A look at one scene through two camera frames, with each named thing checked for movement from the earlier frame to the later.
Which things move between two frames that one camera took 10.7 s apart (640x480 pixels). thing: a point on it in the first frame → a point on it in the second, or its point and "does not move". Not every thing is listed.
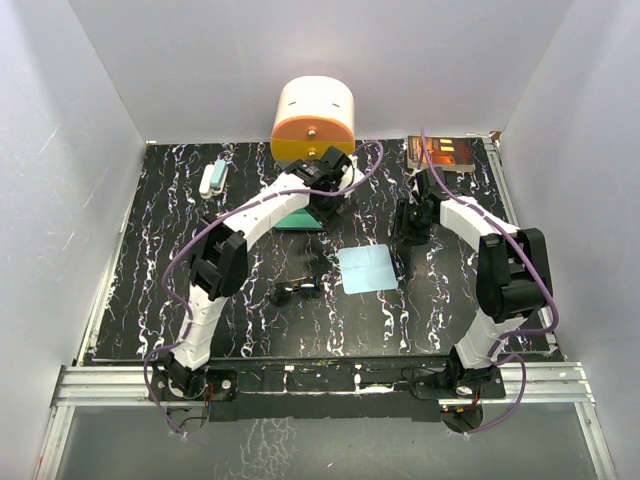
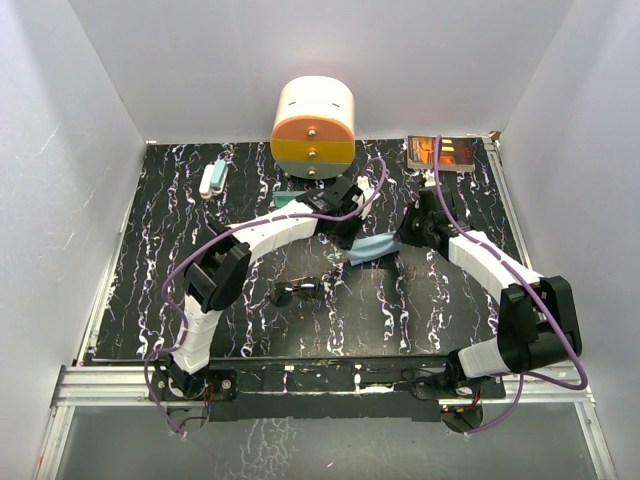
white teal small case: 214,178 does not move
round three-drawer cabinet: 312,114 does not move
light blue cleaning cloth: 367,269 → 370,246
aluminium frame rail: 561,385 does not move
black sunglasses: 309,287 does not move
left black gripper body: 319,209 → 350,225
